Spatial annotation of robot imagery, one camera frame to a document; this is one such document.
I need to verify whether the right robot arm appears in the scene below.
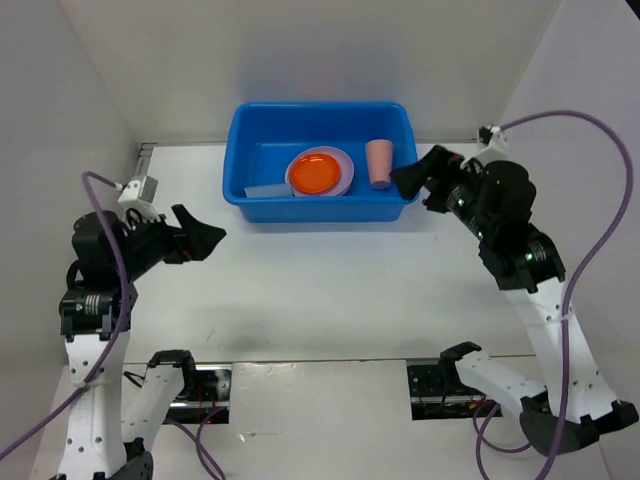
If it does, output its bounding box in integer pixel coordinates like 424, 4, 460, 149
391, 145, 639, 456

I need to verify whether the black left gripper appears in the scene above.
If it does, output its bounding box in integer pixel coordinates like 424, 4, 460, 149
116, 204, 226, 280

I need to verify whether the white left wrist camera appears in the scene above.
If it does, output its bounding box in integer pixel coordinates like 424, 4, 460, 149
118, 175, 166, 225

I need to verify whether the purple plate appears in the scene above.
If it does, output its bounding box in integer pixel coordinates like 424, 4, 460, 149
285, 146, 355, 197

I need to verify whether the orange plate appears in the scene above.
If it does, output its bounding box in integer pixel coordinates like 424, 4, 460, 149
287, 152, 341, 195

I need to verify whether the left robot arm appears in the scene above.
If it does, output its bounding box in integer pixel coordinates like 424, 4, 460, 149
56, 205, 226, 479

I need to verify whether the blue cup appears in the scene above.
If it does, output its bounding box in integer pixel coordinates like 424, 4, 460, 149
244, 183, 294, 199

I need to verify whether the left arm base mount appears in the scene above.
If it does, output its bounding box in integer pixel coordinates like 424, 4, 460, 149
124, 363, 234, 426

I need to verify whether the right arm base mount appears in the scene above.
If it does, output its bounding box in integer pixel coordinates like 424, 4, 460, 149
406, 358, 493, 421

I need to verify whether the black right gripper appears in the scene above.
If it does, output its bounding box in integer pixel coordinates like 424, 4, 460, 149
386, 142, 489, 236

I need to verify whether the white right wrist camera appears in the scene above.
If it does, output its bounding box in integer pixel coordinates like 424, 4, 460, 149
462, 125, 508, 167

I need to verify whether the salmon pink cup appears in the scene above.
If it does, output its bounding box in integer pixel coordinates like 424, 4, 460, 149
365, 139, 393, 190

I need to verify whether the blue plastic bin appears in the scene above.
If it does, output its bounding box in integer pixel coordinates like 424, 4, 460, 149
222, 102, 417, 223

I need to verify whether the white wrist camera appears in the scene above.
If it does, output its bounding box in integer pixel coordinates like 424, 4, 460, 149
462, 125, 508, 167
118, 175, 166, 225

